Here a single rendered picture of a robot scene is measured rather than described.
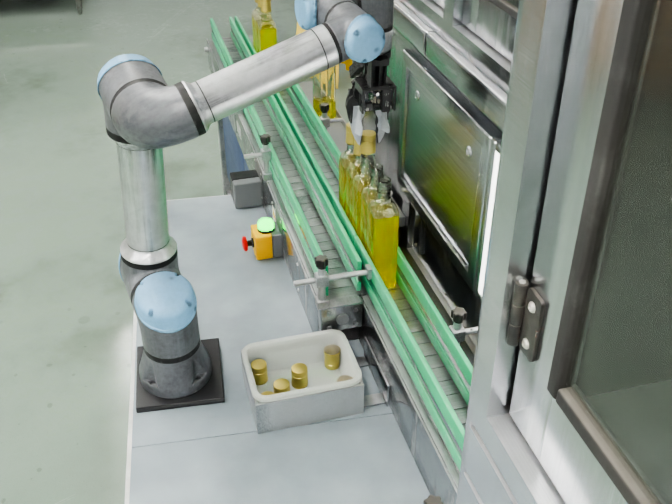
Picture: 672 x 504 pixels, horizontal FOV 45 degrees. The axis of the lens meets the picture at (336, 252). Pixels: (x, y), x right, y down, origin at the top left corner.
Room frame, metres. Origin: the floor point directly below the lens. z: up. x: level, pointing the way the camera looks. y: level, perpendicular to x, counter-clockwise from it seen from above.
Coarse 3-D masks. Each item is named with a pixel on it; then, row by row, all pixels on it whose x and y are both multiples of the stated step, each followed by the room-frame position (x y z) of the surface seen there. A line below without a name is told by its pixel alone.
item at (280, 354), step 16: (304, 336) 1.32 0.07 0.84; (320, 336) 1.32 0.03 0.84; (336, 336) 1.33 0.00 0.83; (256, 352) 1.29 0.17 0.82; (272, 352) 1.30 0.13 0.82; (288, 352) 1.30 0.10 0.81; (304, 352) 1.31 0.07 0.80; (320, 352) 1.32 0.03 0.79; (352, 352) 1.27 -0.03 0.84; (272, 368) 1.29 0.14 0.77; (288, 368) 1.30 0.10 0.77; (320, 368) 1.30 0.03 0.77; (352, 368) 1.23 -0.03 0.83; (272, 384) 1.25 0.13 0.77; (320, 384) 1.25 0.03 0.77; (336, 384) 1.17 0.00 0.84; (352, 384) 1.18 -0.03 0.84; (272, 400) 1.13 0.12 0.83
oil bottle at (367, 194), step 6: (366, 186) 1.53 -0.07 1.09; (366, 192) 1.51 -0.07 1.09; (372, 192) 1.50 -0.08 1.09; (366, 198) 1.50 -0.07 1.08; (372, 198) 1.49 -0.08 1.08; (366, 204) 1.49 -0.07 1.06; (360, 210) 1.53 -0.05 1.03; (366, 210) 1.49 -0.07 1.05; (360, 216) 1.53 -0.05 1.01; (366, 216) 1.49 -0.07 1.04; (360, 222) 1.53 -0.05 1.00; (366, 222) 1.49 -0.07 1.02; (360, 228) 1.53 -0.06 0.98; (366, 228) 1.49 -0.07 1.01; (360, 234) 1.53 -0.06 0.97; (366, 234) 1.49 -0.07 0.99; (366, 240) 1.49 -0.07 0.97; (366, 246) 1.49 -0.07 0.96
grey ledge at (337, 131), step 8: (304, 88) 2.59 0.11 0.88; (312, 88) 2.59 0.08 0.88; (312, 96) 2.52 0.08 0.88; (312, 104) 2.45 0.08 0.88; (336, 112) 2.36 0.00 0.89; (344, 120) 2.29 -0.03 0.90; (328, 128) 2.27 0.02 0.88; (336, 128) 2.27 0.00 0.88; (344, 128) 2.27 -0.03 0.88; (336, 136) 2.21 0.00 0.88; (344, 136) 2.21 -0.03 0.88; (336, 144) 2.16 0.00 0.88; (344, 144) 2.16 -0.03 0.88; (400, 216) 1.75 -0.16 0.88; (400, 224) 1.74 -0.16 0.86
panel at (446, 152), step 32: (416, 64) 1.65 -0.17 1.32; (416, 96) 1.65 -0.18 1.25; (448, 96) 1.48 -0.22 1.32; (416, 128) 1.65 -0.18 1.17; (448, 128) 1.48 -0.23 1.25; (480, 128) 1.33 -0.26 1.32; (416, 160) 1.63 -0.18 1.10; (448, 160) 1.47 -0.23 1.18; (480, 160) 1.31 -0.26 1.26; (416, 192) 1.62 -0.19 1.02; (448, 192) 1.45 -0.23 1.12; (480, 192) 1.30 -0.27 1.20; (448, 224) 1.44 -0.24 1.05; (480, 224) 1.29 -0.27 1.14; (448, 256) 1.41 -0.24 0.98; (480, 256) 1.27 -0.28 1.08
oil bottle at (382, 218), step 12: (372, 204) 1.46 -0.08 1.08; (384, 204) 1.44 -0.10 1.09; (372, 216) 1.44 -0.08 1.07; (384, 216) 1.43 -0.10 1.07; (396, 216) 1.44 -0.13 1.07; (372, 228) 1.44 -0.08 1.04; (384, 228) 1.43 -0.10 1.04; (396, 228) 1.44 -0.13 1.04; (372, 240) 1.44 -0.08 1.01; (384, 240) 1.43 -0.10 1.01; (396, 240) 1.44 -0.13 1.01; (372, 252) 1.43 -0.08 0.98; (384, 252) 1.43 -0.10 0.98; (396, 252) 1.44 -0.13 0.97; (384, 264) 1.43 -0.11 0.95; (396, 264) 1.44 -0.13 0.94; (384, 276) 1.43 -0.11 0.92
